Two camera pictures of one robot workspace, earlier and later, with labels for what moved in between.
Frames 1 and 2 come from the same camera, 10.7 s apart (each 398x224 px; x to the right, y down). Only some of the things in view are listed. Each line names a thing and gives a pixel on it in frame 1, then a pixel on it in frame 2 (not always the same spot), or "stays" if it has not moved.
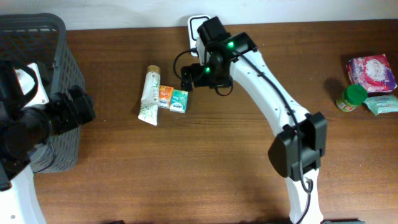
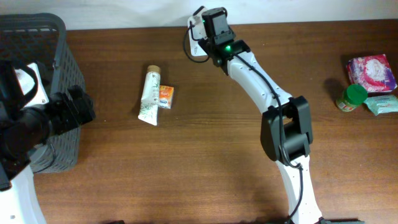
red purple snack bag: [374, 73] stays
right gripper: [196, 69] to [233, 35]
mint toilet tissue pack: [383, 104] stays
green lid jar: [353, 96] stays
